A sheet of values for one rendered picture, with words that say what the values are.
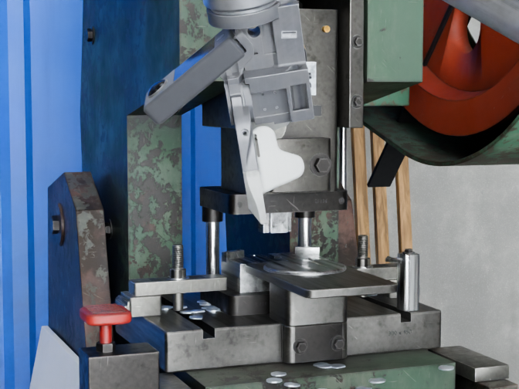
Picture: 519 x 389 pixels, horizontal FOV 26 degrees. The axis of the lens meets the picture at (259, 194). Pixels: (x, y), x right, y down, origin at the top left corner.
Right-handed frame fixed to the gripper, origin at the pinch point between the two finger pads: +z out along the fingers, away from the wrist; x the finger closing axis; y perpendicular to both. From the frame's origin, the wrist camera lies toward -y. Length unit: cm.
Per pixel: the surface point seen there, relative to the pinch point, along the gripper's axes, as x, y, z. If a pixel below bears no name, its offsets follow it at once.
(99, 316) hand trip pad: 20.2, -21.6, 23.8
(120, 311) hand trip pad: 21.8, -19.1, 24.6
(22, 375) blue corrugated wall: 130, -63, 104
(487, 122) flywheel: 61, 40, 24
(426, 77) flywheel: 85, 35, 24
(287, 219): 55, 5, 33
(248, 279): 47, -2, 38
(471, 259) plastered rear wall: 177, 61, 120
